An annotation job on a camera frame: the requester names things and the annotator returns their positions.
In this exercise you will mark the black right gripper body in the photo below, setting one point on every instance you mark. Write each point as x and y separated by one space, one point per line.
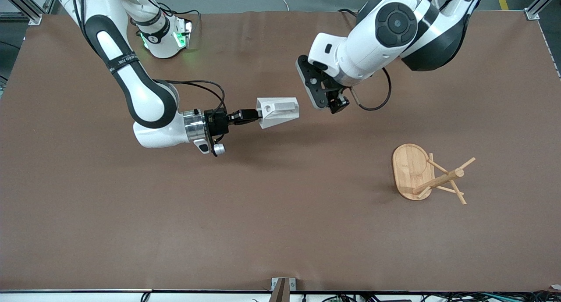
218 122

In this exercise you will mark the white faceted cup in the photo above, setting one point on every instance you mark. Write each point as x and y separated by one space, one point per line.
280 111

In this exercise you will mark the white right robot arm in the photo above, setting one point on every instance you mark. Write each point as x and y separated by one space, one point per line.
144 100

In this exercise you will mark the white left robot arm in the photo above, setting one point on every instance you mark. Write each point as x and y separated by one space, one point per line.
372 52

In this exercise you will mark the wooden cup rack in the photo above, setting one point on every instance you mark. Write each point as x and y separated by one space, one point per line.
407 170

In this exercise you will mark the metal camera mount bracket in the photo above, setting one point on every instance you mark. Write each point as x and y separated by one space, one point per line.
282 289

